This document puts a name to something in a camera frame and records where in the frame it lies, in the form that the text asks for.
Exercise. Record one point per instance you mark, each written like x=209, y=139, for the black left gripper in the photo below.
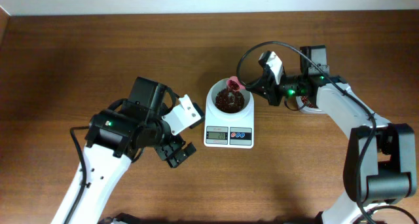
x=175, y=160

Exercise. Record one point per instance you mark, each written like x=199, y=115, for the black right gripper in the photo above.
x=268, y=88

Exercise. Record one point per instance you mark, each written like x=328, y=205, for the pink measuring scoop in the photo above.
x=234, y=84

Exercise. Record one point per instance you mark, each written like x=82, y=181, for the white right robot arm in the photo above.
x=380, y=165

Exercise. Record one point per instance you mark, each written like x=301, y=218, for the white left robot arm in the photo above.
x=152, y=116

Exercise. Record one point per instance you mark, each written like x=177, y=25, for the white digital kitchen scale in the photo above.
x=229, y=131

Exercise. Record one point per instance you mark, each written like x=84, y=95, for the clear plastic bean container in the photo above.
x=305, y=109

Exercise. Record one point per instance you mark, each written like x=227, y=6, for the red beans in container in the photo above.
x=305, y=101

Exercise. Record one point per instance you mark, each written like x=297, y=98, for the red beans in bowl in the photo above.
x=229, y=101

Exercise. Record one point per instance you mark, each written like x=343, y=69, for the white round bowl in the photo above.
x=222, y=84

